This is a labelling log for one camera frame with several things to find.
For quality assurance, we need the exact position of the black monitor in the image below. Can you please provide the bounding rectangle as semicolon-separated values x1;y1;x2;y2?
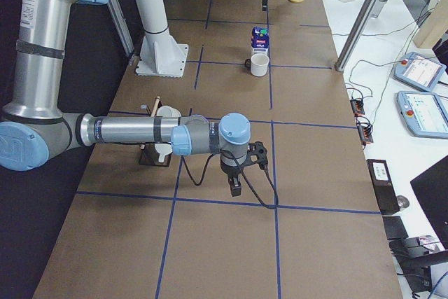
411;158;448;248

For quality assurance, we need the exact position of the near teach pendant tablet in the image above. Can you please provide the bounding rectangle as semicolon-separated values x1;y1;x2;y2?
396;91;447;139

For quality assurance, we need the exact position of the white ribbed cup on rack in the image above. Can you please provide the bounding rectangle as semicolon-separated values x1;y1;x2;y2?
154;144;172;163

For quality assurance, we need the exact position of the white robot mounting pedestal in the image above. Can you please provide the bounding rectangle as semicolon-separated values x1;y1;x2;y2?
136;0;189;78

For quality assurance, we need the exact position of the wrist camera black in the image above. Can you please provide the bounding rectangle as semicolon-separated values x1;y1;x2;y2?
245;141;268;171

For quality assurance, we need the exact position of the far teach pendant tablet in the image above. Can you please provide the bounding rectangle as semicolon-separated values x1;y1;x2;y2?
393;52;446;92

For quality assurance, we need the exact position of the white smiley face mug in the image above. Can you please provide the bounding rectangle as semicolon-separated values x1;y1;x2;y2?
244;53;270;77

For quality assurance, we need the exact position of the wooden rod on rack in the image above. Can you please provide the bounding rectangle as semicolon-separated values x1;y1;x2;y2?
139;95;161;150

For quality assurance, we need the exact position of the blue white milk carton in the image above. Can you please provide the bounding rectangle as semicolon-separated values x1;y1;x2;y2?
251;26;270;55

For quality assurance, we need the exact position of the black box with label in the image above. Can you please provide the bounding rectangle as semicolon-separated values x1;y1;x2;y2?
366;159;400;215

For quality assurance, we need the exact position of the teach pendant tablet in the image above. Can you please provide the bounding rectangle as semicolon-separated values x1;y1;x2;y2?
396;91;447;139
393;52;446;92

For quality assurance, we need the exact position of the aluminium frame post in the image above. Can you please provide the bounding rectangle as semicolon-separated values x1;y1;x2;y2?
335;0;378;72

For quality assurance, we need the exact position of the black wire cup rack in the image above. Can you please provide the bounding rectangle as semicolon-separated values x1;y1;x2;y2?
138;102;173;168

